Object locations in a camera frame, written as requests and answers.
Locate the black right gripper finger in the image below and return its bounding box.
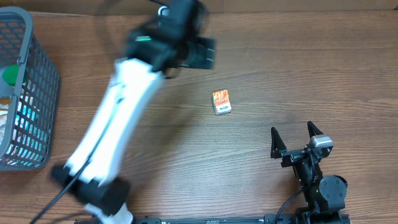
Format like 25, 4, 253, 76
271, 127, 287, 159
307, 121, 323, 138

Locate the orange tissue pack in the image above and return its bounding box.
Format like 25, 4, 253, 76
212, 90, 232, 115

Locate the green capped clear bottle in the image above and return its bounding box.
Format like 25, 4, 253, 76
1, 65, 27, 98

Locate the teal wet wipes pack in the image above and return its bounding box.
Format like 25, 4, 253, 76
3, 102, 49, 168

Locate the beige dried mushroom bag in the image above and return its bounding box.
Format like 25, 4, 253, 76
0, 97, 12, 143

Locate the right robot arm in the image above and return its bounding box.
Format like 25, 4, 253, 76
266, 121, 351, 223

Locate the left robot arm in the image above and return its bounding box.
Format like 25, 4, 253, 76
52, 1, 215, 223

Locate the white barcode scanner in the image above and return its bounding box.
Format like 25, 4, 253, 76
157, 6, 170, 27

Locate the grey plastic mesh basket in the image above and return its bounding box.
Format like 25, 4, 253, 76
1, 6, 60, 172

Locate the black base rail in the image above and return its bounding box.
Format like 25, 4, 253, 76
74, 215, 351, 224

